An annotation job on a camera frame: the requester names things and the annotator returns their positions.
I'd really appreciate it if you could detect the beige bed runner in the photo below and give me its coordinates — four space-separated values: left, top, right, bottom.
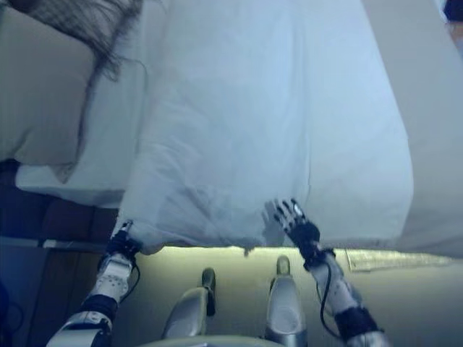
363 0 463 260

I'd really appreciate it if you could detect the silver robot right leg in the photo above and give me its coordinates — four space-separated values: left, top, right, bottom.
265 276 305 343

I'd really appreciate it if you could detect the pile of clothes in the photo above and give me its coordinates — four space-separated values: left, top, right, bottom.
439 0 463 25

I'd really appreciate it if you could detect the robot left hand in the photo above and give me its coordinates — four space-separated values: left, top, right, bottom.
110 218 140 254

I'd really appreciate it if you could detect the silver robot leg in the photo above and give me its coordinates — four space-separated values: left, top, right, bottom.
265 276 305 343
162 287 218 341

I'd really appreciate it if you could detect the silver robot left leg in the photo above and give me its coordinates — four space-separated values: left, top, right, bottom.
162 287 218 341

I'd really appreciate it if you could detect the large beige pillow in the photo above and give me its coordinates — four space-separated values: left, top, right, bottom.
0 5 98 184

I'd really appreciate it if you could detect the brown wooden nightstand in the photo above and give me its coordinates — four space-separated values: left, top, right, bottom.
0 234 110 347

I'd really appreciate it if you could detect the grey robot torso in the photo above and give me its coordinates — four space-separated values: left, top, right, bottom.
137 334 301 347

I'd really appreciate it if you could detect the dark robot left foot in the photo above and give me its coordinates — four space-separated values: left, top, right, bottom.
200 267 217 291

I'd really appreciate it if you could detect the dark robot right foot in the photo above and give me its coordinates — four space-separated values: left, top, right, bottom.
276 254 292 278

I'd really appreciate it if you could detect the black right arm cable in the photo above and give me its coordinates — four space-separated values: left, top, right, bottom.
318 252 336 328

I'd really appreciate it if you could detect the grey macrame fringed cushion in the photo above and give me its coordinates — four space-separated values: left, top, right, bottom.
27 0 150 83

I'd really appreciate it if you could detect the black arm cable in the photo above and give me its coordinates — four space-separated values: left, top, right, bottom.
318 252 336 328
130 262 143 292

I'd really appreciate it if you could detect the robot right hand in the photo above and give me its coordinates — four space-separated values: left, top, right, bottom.
273 197 321 254

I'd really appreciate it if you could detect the white duvet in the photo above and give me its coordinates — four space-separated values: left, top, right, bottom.
117 0 366 258

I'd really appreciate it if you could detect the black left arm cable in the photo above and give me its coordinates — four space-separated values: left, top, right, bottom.
130 262 143 292

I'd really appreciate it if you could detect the dark robot foot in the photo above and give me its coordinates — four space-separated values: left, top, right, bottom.
276 254 292 278
200 267 217 291

